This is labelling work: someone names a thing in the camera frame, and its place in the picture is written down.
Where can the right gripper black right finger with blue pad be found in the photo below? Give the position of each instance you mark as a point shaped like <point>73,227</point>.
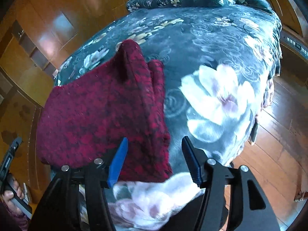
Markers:
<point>249,208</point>

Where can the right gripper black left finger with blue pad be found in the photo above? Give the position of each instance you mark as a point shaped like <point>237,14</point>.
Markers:
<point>58,208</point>

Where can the red black patterned garment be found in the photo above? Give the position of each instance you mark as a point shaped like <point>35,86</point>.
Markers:
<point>122,98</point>

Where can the person's left hand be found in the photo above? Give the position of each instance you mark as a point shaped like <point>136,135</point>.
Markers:
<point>8,195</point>

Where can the dark teal floral bedspread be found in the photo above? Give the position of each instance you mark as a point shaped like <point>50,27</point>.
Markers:
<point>218,66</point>

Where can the orange wooden wardrobe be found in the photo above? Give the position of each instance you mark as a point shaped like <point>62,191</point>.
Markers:
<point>36,38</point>

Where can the wooden bed headboard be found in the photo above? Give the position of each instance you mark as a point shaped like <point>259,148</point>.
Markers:
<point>294,26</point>

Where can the teal floral pillow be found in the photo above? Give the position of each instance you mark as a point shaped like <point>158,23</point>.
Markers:
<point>258,4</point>

